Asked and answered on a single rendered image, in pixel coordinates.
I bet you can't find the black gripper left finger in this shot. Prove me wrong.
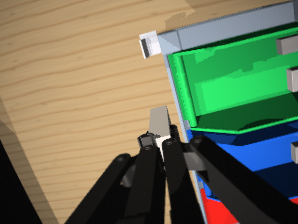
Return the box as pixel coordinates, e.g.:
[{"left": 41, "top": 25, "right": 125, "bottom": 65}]
[{"left": 64, "top": 107, "right": 166, "bottom": 224}]

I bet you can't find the blue bin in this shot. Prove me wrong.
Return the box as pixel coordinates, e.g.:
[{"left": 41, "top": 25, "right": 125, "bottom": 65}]
[{"left": 193, "top": 120, "right": 298, "bottom": 199}]

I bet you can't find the green bin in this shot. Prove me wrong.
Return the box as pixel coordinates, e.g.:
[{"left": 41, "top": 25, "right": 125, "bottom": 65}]
[{"left": 174, "top": 22, "right": 298, "bottom": 134}]

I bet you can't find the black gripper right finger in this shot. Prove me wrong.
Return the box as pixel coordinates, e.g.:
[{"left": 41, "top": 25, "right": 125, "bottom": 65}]
[{"left": 158, "top": 105, "right": 298, "bottom": 224}]

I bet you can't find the dark grey metal shelf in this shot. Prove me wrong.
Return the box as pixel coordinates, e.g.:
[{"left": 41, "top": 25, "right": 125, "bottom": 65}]
[{"left": 139, "top": 0, "right": 298, "bottom": 224}]

